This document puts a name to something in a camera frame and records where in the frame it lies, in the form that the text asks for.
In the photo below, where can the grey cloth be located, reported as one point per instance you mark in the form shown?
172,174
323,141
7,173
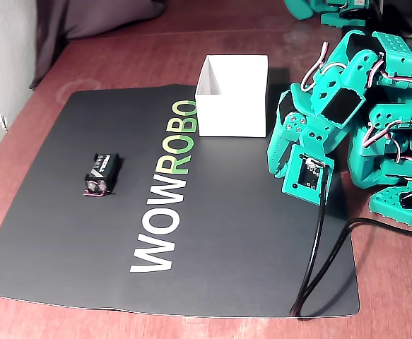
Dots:
85,17

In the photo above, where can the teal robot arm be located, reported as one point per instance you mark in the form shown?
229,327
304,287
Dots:
393,46

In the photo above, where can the white paper box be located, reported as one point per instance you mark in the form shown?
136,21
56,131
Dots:
234,113

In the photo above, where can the black WOWROBO printed mat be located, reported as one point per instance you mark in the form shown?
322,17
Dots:
85,247

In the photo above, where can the teal spare robot arm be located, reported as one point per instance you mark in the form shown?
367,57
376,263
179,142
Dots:
297,8

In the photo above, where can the small black battery pack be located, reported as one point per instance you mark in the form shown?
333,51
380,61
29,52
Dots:
103,169

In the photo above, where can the teal wrist camera box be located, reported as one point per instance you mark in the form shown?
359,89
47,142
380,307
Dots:
292,180

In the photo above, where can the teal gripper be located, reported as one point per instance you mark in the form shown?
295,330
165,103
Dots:
286,138

